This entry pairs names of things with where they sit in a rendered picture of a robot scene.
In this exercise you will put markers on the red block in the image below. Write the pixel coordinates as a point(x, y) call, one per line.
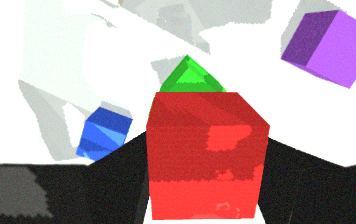
point(206, 153)

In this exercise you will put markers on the blue block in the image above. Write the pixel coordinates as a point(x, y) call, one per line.
point(103, 132)

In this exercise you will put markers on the purple cube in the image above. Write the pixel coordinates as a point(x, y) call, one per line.
point(324, 45)

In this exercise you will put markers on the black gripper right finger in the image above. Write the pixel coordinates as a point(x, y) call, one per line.
point(300, 188)

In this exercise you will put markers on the green block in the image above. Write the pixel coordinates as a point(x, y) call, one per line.
point(201, 69)
point(189, 79)

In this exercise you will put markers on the small white block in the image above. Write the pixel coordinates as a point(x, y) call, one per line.
point(117, 2)

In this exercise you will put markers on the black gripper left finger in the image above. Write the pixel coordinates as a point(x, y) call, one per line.
point(111, 190)

